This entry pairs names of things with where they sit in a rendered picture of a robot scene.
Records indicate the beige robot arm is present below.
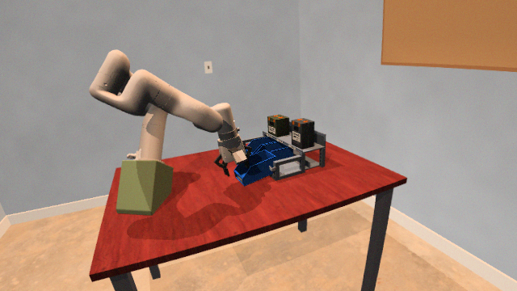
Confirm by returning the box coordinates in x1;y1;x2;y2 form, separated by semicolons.
89;50;240;162

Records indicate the blue bin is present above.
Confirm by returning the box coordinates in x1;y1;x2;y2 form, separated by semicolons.
248;137;278;155
256;142;293;160
235;150;277;187

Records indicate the white shelf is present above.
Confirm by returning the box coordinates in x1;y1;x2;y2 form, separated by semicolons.
242;121;326;181

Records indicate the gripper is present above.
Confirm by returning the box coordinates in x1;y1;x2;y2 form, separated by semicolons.
214;134;252;177

